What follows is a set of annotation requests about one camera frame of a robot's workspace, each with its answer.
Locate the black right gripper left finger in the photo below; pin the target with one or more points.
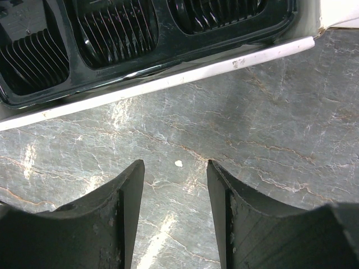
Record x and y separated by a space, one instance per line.
97 230

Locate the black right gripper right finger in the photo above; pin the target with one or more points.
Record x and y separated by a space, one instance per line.
254 230

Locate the white box with black tray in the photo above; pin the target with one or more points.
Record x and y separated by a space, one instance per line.
177 59

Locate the black comb guard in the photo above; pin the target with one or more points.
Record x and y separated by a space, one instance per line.
195 17
33 55
112 32

